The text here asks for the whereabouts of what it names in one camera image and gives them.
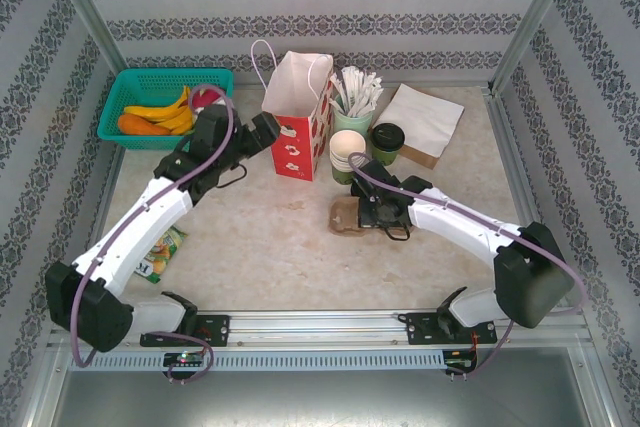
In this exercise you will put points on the brown cardboard cup carrier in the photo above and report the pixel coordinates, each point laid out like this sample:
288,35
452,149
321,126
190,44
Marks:
342,217

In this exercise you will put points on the red white paper bag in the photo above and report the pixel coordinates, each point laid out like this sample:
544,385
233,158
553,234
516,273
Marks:
295,152

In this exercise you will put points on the green coffee cup black lid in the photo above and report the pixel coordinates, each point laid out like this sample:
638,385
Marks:
387,152

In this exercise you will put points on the stack of paper cups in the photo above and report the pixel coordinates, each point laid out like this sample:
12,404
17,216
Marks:
347,147

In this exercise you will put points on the white napkin stack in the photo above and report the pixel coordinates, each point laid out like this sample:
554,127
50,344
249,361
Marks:
425,117

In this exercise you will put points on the bunch of white straws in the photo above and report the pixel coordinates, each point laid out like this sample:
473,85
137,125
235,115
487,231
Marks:
357,92

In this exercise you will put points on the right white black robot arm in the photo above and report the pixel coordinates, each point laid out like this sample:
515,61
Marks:
460,227

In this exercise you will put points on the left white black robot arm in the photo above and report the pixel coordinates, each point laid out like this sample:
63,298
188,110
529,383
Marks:
135,232

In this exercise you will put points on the yellow toy banana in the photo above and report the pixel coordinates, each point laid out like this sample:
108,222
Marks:
179,123
160,111

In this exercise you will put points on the pink toy dragon fruit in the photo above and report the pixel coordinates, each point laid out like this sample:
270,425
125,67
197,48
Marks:
210,97

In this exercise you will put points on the orange carrot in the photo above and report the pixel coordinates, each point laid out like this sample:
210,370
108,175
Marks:
140,125

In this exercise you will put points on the green paper straw cup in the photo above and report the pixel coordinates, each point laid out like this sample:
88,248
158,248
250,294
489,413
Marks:
352,122

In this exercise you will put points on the teal plastic basket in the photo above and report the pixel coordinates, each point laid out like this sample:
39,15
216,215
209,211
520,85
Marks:
150,79

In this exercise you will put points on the green yellow snack packet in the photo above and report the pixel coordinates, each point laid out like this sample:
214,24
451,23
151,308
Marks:
167,244

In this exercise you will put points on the right small circuit board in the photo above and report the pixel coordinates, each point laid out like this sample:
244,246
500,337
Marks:
460,361

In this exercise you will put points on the small circuit board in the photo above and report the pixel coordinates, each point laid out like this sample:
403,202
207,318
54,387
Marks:
185,358
460,361

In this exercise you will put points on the grey metal panel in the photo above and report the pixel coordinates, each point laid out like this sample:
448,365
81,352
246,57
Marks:
320,397

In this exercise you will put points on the left small circuit board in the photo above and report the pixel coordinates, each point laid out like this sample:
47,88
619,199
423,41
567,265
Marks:
185,358

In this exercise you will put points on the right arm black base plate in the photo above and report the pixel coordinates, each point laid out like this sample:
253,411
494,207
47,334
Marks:
417,329

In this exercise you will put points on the aluminium mounting rail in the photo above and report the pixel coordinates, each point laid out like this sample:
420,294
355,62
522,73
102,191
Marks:
320,327

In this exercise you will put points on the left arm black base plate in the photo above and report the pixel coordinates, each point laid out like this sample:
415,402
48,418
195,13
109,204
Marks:
217,329

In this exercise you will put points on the aluminium frame post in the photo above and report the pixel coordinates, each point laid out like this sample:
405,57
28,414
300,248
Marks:
532,17
82,2

